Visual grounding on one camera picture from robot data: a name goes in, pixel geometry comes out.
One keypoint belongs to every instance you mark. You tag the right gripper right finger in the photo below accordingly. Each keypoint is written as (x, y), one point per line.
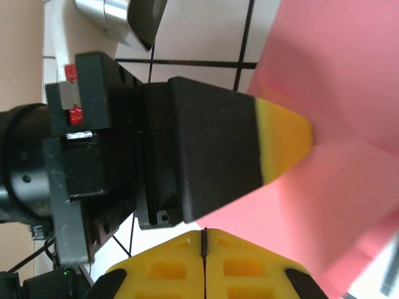
(243, 274)

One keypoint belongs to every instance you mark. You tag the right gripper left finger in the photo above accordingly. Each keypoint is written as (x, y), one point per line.
(168, 274)

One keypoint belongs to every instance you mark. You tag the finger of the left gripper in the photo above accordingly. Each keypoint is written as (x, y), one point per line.
(224, 146)

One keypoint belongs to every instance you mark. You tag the pink cloth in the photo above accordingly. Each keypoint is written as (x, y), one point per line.
(327, 62)

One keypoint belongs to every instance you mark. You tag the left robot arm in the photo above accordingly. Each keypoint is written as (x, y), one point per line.
(37, 286)

